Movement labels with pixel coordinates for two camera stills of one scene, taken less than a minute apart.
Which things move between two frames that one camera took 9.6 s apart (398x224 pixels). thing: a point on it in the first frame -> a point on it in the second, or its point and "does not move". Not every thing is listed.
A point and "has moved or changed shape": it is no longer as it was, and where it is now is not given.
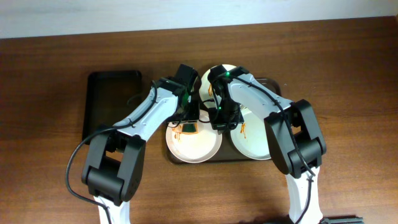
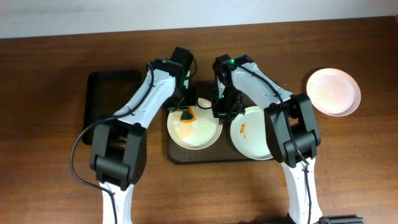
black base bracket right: [341, 220] does not move
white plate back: [204, 86] -> [200, 134]
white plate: [250, 137] does not move
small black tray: [109, 97] does not move
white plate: [193, 141] -> [333, 91]
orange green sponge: [189, 128] has moved or changed shape
